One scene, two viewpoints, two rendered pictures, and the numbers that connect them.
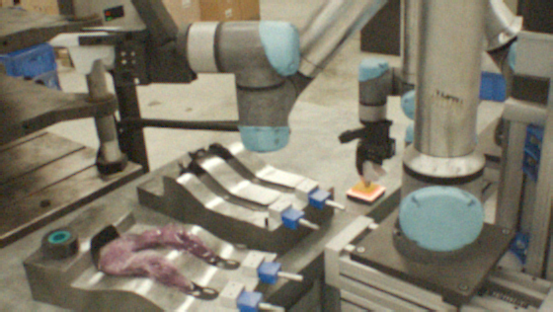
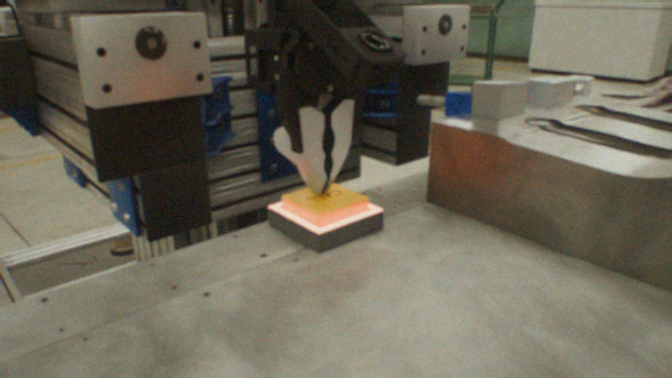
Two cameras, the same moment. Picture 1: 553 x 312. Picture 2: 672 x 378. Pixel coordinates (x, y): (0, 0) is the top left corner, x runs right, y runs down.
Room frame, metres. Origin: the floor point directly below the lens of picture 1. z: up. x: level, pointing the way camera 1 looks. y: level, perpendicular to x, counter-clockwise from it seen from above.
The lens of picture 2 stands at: (1.96, -0.16, 1.01)
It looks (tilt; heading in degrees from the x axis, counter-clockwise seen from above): 22 degrees down; 189
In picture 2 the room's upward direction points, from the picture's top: straight up
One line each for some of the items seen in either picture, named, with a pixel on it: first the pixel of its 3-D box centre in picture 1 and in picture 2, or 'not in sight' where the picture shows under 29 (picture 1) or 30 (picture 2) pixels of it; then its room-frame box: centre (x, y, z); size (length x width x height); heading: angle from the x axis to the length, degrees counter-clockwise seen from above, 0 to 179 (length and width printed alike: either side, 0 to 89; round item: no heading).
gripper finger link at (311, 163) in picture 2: (376, 171); (295, 146); (1.51, -0.27, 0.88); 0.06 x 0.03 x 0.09; 49
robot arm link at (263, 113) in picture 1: (265, 109); not in sight; (0.88, 0.01, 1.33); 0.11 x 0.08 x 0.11; 166
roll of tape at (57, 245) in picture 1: (60, 243); not in sight; (1.18, 0.49, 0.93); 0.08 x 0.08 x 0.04
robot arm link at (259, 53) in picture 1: (259, 49); not in sight; (0.87, 0.01, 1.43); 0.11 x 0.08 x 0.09; 76
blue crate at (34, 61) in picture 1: (12, 60); not in sight; (4.87, 2.06, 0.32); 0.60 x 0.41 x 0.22; 60
